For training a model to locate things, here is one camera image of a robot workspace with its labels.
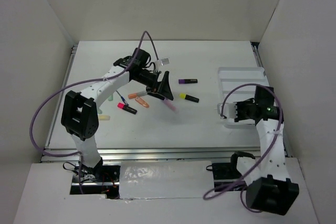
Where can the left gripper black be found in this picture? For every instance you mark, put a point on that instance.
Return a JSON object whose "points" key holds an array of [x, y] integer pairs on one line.
{"points": [[165, 89]]}

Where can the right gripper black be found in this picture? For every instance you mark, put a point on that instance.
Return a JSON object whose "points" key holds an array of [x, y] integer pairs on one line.
{"points": [[239, 104]]}

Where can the blue pen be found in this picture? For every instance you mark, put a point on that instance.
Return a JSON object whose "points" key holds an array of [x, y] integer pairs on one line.
{"points": [[122, 98]]}

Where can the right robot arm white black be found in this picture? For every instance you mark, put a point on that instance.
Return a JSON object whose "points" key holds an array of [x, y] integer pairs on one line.
{"points": [[269, 185]]}

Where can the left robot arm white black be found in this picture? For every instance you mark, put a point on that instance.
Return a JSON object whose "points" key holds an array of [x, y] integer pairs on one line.
{"points": [[80, 110]]}

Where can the pink translucent highlighter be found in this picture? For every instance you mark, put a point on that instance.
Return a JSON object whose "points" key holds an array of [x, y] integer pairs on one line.
{"points": [[170, 105]]}

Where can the yellow black highlighter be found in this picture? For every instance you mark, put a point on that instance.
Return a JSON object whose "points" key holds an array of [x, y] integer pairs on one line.
{"points": [[189, 97]]}

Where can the orange translucent highlighter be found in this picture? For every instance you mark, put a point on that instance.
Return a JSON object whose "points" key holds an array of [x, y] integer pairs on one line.
{"points": [[142, 102]]}

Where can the white compartment tray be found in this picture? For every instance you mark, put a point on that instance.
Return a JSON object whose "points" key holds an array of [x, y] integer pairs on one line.
{"points": [[232, 77]]}

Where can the orange grey highlighter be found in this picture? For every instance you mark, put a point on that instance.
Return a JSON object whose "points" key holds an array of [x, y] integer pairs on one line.
{"points": [[137, 94]]}

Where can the purple black highlighter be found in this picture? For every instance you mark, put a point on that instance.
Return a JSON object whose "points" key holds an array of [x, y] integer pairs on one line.
{"points": [[187, 81]]}

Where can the pink black highlighter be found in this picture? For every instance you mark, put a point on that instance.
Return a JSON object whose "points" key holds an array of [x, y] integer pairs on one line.
{"points": [[127, 108]]}

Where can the pale yellow highlighter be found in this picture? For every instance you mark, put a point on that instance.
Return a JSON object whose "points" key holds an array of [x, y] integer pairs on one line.
{"points": [[103, 117]]}

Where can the white foil cover panel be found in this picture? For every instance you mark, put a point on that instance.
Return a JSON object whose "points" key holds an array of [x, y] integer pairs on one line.
{"points": [[154, 180]]}

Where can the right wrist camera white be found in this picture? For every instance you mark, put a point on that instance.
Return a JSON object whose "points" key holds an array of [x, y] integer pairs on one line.
{"points": [[227, 112]]}

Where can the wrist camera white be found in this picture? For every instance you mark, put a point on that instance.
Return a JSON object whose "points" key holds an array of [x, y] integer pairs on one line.
{"points": [[161, 62], [227, 112]]}

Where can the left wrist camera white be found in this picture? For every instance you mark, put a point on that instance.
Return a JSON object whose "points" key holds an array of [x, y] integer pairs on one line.
{"points": [[161, 62]]}

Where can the aluminium frame rail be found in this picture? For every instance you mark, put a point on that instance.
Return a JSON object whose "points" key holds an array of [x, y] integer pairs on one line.
{"points": [[173, 154]]}

